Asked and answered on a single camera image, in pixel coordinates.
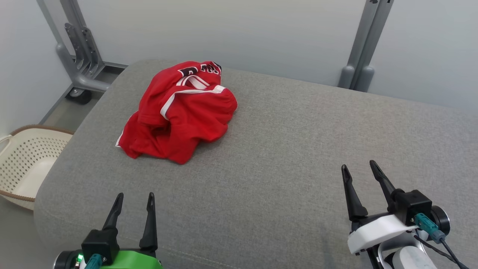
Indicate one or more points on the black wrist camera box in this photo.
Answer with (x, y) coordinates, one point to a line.
(99, 243)
(414, 203)

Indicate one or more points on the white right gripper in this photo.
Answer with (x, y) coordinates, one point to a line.
(377, 231)

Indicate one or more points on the red shorts white side stripe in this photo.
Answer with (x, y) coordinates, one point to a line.
(201, 112)

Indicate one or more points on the cream perforated laundry basket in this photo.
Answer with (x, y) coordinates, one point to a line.
(26, 160)

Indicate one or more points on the red jersey shirt white sleeves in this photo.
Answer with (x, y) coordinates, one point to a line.
(164, 84)

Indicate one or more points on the grey metal post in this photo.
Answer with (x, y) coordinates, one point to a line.
(364, 48)

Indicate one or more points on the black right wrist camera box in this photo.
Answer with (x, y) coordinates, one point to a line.
(414, 203)

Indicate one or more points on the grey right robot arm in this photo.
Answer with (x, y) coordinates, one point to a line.
(410, 259)

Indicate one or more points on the black caster wheel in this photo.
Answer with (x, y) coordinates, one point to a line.
(80, 96)

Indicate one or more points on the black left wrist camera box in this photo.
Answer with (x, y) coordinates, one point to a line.
(99, 243)

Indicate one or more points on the grey metal stand frame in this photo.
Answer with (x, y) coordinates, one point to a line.
(80, 56)

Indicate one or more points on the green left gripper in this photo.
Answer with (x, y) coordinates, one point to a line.
(134, 259)

